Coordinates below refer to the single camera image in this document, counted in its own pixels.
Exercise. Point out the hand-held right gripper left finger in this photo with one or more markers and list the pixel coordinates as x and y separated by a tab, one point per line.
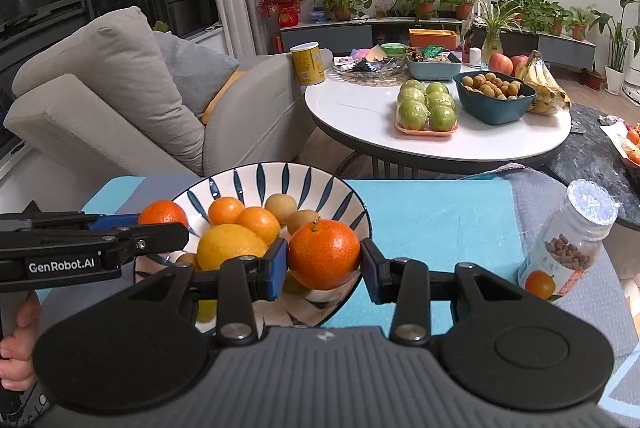
277	270

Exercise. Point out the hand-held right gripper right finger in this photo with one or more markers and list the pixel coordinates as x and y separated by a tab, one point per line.
371	270

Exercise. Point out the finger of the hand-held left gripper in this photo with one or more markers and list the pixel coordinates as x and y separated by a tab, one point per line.
115	221
150	238

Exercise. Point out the orange mandarin with stem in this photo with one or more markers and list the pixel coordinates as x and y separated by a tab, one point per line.
322	255

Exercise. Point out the brown kiwi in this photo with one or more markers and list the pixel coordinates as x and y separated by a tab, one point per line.
300	222
280	207
189	260

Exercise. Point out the white blue striped plate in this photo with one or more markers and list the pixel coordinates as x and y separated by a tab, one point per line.
320	188

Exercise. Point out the person's left hand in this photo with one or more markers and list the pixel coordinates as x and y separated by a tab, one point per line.
20	358

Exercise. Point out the small orange kumquat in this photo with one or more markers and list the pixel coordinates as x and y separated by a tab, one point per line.
260	223
225	210

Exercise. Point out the yellow lemon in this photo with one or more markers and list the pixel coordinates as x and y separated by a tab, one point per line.
230	248

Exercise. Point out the blue grey striped cloth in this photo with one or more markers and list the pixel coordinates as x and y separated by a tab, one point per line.
440	233

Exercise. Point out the beige sofa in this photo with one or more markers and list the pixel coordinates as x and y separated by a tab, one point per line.
250	133

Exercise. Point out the large beige cushion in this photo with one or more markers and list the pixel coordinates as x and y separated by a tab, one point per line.
110	73

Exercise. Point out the white round coffee table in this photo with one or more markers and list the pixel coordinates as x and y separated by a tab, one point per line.
360	113

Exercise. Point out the yellow cushion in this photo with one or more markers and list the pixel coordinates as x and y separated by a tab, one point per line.
222	96

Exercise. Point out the tray of green apples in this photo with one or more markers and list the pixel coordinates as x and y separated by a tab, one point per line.
427	108

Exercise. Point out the grey cushion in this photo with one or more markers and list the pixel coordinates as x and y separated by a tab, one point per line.
195	68

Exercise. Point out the clear tablet jar orange label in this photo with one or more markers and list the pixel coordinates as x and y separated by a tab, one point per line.
570	248

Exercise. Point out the teal bowl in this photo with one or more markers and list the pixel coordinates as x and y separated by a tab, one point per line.
495	111

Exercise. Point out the glass tray of snacks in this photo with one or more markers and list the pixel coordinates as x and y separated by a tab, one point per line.
367	68

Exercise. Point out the yellow tin can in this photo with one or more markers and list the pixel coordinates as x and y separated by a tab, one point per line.
307	66

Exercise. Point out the grey-blue snack basket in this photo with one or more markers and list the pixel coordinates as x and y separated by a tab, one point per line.
432	69

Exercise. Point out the pile of brown longans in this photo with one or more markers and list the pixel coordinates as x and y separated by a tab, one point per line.
492	86

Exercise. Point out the green round lid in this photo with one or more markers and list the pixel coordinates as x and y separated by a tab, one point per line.
392	49

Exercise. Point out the small white cup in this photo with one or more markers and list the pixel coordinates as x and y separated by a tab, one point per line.
474	57

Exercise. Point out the orange box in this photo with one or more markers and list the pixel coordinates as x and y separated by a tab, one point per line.
432	38

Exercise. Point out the red apple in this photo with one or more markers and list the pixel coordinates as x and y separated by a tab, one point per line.
520	61
500	64

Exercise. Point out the dark marble table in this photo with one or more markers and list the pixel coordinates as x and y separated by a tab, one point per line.
585	148

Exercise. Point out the bunch of bananas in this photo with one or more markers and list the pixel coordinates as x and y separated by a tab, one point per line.
542	88

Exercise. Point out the spider plant in glass vase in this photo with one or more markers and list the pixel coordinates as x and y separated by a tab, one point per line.
492	41

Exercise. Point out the small plant in red pot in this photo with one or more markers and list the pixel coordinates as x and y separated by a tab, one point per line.
594	78

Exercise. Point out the white robot vacuum dock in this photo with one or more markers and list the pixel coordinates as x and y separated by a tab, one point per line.
632	83

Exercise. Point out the tall leafy plant white pot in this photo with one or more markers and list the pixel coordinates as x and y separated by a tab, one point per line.
617	48

